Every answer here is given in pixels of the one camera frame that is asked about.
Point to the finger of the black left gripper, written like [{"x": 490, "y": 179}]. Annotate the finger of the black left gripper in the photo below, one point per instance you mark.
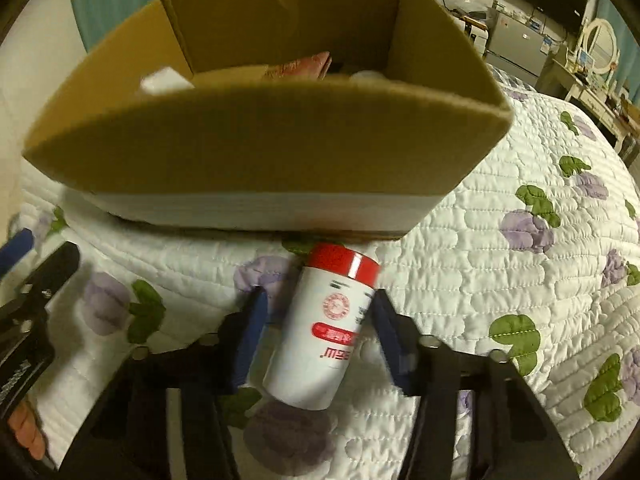
[
  {"x": 15, "y": 249},
  {"x": 34, "y": 293}
]

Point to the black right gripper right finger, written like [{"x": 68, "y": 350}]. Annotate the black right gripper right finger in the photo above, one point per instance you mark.
[{"x": 512, "y": 436}]

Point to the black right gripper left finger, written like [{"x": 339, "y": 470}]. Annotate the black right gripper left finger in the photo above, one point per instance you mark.
[{"x": 160, "y": 416}]

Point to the white red-capped bottle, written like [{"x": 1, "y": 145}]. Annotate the white red-capped bottle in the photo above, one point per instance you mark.
[{"x": 320, "y": 329}]

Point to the white small box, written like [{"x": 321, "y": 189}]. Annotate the white small box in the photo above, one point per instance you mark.
[{"x": 165, "y": 80}]

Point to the person's left hand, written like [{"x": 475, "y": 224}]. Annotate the person's left hand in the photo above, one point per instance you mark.
[{"x": 24, "y": 426}]

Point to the white floral quilt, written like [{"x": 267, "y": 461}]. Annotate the white floral quilt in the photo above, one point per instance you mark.
[{"x": 535, "y": 253}]

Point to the brown cardboard box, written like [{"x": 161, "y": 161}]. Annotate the brown cardboard box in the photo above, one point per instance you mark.
[{"x": 239, "y": 152}]

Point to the white dressing table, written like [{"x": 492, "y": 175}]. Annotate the white dressing table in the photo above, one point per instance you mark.
[{"x": 558, "y": 81}]

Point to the teal right curtain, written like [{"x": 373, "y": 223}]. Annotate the teal right curtain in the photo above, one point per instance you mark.
[{"x": 627, "y": 73}]

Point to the white round object in box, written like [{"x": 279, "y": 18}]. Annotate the white round object in box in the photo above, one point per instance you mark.
[{"x": 367, "y": 75}]

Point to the grey small refrigerator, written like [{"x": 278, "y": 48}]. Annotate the grey small refrigerator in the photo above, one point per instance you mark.
[{"x": 515, "y": 48}]

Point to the white oval mirror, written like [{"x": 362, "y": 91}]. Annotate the white oval mirror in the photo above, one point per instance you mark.
[{"x": 599, "y": 43}]

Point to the white suitcase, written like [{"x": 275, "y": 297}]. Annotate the white suitcase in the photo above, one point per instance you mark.
[{"x": 477, "y": 31}]

